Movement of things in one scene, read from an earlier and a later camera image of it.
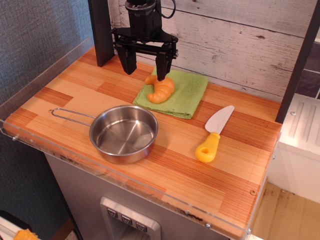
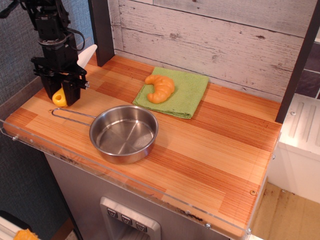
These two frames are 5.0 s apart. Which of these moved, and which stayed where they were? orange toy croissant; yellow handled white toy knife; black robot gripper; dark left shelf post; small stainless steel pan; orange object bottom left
Moved: yellow handled white toy knife; black robot gripper
Stayed: orange toy croissant; small stainless steel pan; orange object bottom left; dark left shelf post
